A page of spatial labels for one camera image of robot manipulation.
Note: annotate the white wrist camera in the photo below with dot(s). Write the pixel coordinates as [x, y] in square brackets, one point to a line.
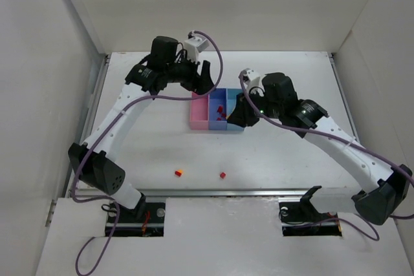
[251, 79]
[194, 45]

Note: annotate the red yellow orange lego stack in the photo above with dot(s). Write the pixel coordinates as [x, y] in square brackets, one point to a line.
[178, 173]

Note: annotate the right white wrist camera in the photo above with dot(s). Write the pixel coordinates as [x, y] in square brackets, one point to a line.
[251, 79]

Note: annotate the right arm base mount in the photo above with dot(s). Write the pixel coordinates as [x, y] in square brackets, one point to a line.
[299, 218]

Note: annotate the metal front rail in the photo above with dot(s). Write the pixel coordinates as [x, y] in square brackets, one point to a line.
[207, 193]

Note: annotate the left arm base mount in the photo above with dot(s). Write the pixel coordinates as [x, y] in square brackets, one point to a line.
[148, 222]

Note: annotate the dark blue container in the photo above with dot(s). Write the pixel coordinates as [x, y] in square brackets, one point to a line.
[217, 98]

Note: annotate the pink container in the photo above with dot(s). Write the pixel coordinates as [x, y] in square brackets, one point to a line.
[199, 114]

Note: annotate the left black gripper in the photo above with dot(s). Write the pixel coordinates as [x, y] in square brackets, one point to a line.
[193, 77]

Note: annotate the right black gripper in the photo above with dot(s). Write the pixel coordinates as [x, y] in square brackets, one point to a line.
[249, 113]

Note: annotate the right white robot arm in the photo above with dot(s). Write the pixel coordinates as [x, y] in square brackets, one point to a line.
[383, 184]

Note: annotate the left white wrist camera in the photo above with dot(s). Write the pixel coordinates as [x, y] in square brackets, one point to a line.
[194, 45]

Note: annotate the light blue container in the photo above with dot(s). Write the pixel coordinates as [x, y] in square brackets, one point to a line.
[230, 106]

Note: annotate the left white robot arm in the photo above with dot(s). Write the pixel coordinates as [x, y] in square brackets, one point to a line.
[169, 61]

